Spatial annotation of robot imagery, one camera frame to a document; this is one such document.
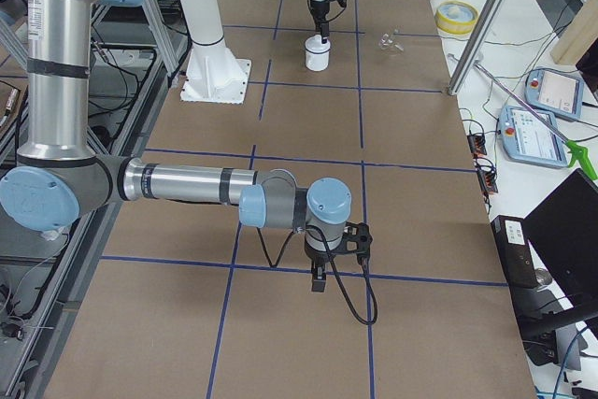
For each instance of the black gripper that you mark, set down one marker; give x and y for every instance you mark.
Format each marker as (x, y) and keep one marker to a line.
(318, 261)
(320, 11)

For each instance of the clear glass funnel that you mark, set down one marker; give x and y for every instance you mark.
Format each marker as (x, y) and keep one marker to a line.
(389, 42)

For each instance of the white enamel mug lid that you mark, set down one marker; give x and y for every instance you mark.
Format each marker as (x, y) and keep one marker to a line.
(317, 45)

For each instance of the white enamel mug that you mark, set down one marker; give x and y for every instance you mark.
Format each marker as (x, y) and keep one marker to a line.
(317, 60)

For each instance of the yellow tape roll with plate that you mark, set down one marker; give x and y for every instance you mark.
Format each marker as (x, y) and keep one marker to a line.
(456, 17)

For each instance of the orange black usb hub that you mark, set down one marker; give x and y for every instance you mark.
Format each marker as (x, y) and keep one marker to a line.
(477, 144)
(486, 176)

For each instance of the black desktop box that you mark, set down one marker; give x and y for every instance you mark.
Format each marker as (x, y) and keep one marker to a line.
(514, 252)

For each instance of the near blue teach pendant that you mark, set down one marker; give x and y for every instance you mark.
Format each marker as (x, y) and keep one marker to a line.
(526, 140)

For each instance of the blue teach pendant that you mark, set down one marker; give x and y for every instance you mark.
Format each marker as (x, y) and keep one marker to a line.
(526, 140)
(556, 92)

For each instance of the far blue teach pendant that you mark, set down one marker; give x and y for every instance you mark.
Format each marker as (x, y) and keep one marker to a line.
(556, 92)

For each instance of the black monitor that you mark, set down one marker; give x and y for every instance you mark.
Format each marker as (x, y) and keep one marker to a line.
(563, 231)

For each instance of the wooden board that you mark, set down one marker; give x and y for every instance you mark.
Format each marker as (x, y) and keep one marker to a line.
(578, 37)

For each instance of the silver reacher grabber tool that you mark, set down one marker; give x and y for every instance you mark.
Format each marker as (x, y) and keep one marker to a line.
(579, 154)

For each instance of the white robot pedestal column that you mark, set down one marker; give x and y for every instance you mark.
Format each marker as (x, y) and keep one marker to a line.
(213, 73)

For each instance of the aluminium frame post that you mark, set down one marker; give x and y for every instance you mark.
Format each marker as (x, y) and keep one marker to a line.
(466, 61)

